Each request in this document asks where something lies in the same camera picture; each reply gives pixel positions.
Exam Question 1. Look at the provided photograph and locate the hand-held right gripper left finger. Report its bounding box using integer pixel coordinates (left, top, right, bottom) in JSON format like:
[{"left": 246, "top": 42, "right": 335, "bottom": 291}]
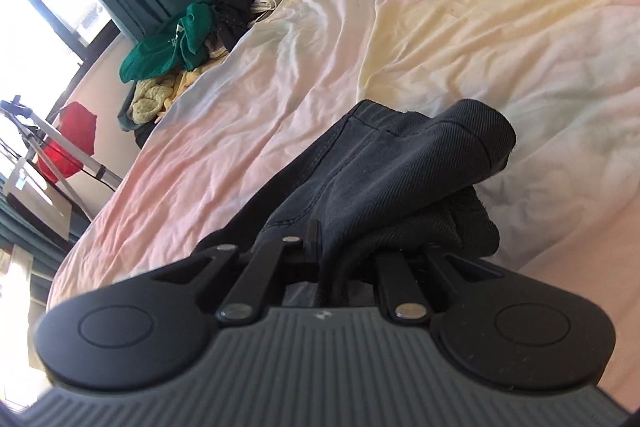
[{"left": 150, "top": 219, "right": 323, "bottom": 323}]

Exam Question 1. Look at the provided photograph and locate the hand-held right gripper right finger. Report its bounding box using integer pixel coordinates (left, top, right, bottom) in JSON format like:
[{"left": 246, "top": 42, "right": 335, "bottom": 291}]
[{"left": 372, "top": 247, "right": 508, "bottom": 325}]

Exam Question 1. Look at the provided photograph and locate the pale yellow knit garment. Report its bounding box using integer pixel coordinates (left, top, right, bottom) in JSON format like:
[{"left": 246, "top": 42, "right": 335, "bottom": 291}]
[{"left": 129, "top": 59, "right": 226, "bottom": 125}]

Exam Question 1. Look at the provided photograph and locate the green garment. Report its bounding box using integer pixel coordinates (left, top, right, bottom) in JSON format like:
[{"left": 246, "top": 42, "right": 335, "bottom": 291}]
[{"left": 119, "top": 1, "right": 221, "bottom": 82}]

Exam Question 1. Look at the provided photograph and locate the red garment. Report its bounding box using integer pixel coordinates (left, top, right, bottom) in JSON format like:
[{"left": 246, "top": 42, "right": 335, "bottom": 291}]
[{"left": 36, "top": 102, "right": 98, "bottom": 182}]

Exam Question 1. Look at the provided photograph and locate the white board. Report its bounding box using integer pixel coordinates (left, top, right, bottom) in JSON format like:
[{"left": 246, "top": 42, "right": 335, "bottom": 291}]
[{"left": 2, "top": 157, "right": 71, "bottom": 240}]

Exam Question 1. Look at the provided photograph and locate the pastel bed cover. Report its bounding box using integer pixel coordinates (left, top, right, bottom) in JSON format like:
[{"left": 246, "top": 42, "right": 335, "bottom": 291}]
[{"left": 47, "top": 0, "right": 640, "bottom": 403}]

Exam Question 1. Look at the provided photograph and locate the black cloth pile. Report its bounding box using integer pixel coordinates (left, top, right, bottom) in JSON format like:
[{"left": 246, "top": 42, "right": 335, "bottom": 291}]
[{"left": 205, "top": 0, "right": 261, "bottom": 58}]

